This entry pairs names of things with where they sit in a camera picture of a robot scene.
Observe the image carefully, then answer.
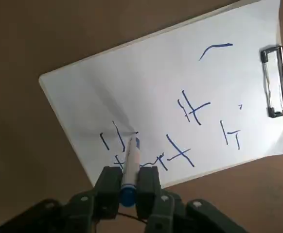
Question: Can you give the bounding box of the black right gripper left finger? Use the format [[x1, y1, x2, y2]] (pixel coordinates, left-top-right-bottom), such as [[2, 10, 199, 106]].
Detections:
[[0, 166, 124, 233]]

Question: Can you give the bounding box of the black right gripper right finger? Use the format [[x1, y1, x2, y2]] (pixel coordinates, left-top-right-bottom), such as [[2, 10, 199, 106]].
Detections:
[[135, 166, 251, 233]]

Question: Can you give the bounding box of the blue white marker pen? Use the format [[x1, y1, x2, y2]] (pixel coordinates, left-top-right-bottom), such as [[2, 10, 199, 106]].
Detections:
[[119, 135, 142, 208]]

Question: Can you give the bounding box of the white A4 paper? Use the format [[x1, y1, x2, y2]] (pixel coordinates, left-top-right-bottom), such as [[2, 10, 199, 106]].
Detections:
[[38, 0, 283, 189]]

